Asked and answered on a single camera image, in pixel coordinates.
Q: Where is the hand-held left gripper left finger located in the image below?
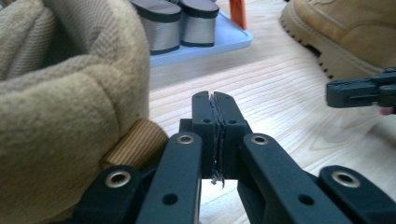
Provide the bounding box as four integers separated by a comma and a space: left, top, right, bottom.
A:
179, 91, 219, 180

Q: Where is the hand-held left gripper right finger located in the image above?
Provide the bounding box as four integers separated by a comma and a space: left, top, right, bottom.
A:
214, 91, 254, 181

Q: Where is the tan suede boot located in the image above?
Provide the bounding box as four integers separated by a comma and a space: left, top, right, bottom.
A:
0, 0, 170, 224
279, 0, 396, 80

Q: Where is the black silver block-heel sandal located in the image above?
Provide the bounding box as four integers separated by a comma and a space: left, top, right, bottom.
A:
130, 0, 183, 56
175, 0, 220, 49

